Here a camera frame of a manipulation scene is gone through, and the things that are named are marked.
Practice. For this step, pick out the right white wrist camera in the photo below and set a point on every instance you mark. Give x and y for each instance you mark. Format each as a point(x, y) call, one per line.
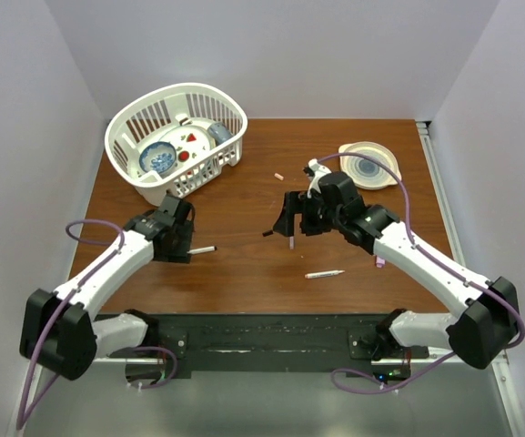
point(315, 171)

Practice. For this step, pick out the white pink-end marker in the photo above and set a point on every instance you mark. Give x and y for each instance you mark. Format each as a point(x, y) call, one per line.
point(324, 274)

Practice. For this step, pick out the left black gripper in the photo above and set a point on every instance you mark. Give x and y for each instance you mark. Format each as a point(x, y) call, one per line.
point(179, 254)

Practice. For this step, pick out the grey blue cup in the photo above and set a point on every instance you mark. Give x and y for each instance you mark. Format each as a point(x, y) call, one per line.
point(219, 132)

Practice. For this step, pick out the white strawberry plate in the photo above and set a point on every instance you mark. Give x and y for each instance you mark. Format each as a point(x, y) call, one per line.
point(191, 143)

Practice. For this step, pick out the blue patterned bowl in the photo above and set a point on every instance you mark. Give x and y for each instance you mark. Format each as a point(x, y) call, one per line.
point(160, 157)

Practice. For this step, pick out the purple pen cap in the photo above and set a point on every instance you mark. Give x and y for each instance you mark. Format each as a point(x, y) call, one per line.
point(380, 262)

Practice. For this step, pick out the white black-tip marker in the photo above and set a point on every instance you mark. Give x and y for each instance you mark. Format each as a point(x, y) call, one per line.
point(203, 250)

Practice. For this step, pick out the white plastic dish basket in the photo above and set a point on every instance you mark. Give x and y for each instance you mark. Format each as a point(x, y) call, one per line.
point(146, 119)

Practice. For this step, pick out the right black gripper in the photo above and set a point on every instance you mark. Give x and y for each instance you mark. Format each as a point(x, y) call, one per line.
point(297, 202)

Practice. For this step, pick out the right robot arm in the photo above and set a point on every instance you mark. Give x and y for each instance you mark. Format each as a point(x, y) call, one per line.
point(482, 315)

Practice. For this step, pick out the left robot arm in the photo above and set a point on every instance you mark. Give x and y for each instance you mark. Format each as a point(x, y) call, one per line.
point(61, 331)

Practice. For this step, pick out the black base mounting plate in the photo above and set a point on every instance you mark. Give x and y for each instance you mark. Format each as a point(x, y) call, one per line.
point(282, 343)

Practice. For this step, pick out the beige plate blue rings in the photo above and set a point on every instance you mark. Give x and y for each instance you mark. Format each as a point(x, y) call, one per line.
point(373, 166)

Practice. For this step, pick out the aluminium frame rail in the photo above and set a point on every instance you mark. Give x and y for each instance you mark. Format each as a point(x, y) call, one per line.
point(501, 366)

